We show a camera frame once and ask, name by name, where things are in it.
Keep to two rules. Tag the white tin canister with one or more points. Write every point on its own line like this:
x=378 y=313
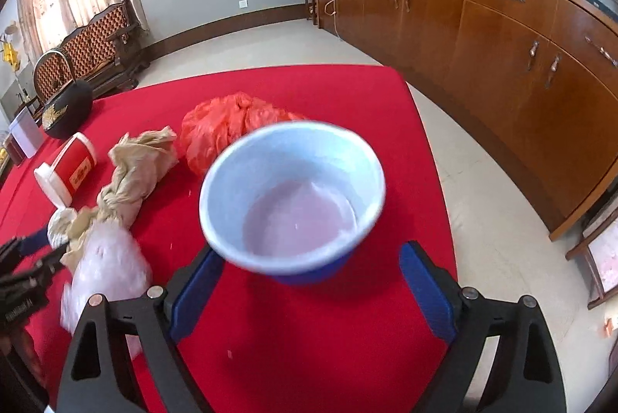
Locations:
x=26 y=133

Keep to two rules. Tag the dark brown jar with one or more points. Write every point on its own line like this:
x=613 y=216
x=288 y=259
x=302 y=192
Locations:
x=9 y=152

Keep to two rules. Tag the white tissue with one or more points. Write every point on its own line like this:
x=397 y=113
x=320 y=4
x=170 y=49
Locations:
x=60 y=225

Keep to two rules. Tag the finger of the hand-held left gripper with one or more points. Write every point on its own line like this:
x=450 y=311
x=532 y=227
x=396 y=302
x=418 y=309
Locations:
x=31 y=243
x=48 y=259

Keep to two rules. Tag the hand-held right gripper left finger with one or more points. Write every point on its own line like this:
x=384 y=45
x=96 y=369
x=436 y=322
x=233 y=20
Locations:
x=198 y=297

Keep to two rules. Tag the black iron teapot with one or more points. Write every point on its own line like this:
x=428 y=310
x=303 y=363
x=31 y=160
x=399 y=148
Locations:
x=67 y=109

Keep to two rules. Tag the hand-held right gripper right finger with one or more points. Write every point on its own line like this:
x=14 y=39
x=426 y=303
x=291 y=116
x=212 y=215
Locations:
x=427 y=292

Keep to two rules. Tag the blue paper bowl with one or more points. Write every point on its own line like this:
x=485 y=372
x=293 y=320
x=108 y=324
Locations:
x=289 y=181

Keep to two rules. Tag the beige cloth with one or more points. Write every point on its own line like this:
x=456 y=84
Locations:
x=140 y=167

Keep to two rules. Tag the red and white cup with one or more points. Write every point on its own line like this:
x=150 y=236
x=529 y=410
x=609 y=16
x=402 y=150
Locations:
x=72 y=167

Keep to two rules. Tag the clear plastic bag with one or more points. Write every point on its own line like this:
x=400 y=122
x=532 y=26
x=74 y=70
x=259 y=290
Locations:
x=111 y=263

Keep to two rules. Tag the brown wooden sideboard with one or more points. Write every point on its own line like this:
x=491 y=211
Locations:
x=483 y=56

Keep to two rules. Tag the carved wooden bench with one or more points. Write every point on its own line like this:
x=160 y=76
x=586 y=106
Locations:
x=96 y=41

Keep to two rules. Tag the red plastic bag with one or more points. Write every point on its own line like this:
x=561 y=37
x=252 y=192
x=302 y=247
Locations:
x=227 y=123

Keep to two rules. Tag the red tablecloth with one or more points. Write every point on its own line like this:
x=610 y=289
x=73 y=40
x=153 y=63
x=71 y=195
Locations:
x=299 y=355

